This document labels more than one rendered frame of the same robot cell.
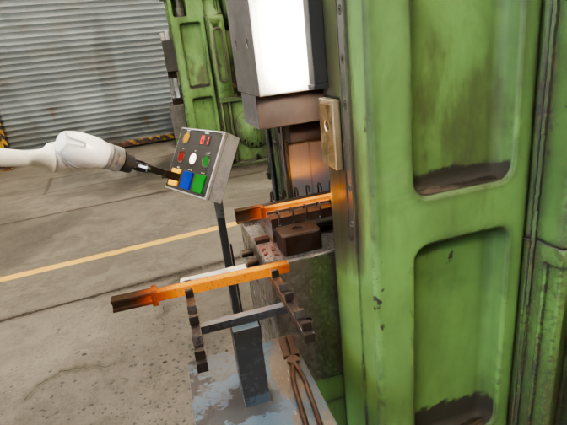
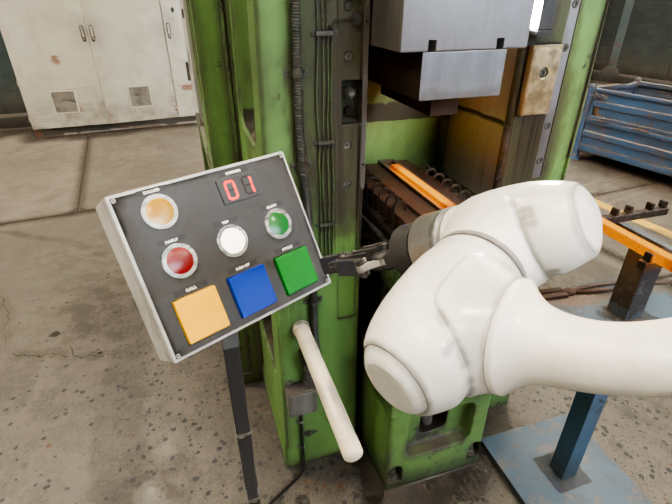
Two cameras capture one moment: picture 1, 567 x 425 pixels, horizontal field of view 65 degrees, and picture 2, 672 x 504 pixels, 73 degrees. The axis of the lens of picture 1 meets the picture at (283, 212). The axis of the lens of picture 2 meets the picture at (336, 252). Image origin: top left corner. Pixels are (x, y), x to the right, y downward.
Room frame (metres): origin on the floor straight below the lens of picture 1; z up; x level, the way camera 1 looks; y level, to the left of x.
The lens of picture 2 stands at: (1.70, 1.07, 1.47)
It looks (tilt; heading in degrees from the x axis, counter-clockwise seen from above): 30 degrees down; 266
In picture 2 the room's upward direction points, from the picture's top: straight up
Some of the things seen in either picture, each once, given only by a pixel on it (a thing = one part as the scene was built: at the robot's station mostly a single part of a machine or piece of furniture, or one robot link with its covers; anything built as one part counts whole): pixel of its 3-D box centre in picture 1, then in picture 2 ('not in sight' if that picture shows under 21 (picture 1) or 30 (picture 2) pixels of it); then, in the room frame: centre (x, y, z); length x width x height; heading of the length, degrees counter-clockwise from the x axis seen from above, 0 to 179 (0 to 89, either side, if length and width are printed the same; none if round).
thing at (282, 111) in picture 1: (314, 100); (417, 62); (1.42, -0.14, 1.32); 0.42 x 0.20 x 0.10; 105
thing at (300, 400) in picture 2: not in sight; (301, 397); (1.75, 0.05, 0.36); 0.09 x 0.07 x 0.12; 15
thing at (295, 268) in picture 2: (199, 184); (295, 270); (1.73, 0.32, 1.01); 0.07 x 0.05 x 0.07; 40
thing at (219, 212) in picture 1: (229, 267); (242, 423); (1.88, 0.29, 0.54); 0.04 x 0.04 x 1.08; 15
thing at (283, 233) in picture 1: (299, 238); not in sight; (1.21, -0.04, 0.95); 0.12 x 0.08 x 0.06; 105
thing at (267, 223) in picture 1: (322, 207); (406, 196); (1.42, -0.14, 0.96); 0.42 x 0.20 x 0.09; 105
